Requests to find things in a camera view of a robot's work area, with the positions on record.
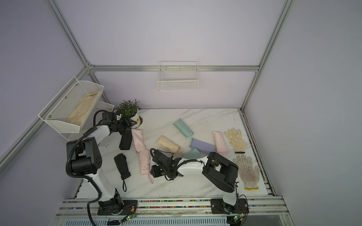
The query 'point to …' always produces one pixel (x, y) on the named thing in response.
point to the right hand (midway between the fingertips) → (154, 172)
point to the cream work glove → (235, 140)
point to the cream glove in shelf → (85, 104)
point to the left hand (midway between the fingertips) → (134, 125)
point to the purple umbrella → (201, 146)
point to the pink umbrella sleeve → (139, 143)
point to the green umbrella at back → (180, 124)
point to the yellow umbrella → (167, 143)
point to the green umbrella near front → (194, 153)
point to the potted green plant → (128, 109)
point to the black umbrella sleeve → (126, 141)
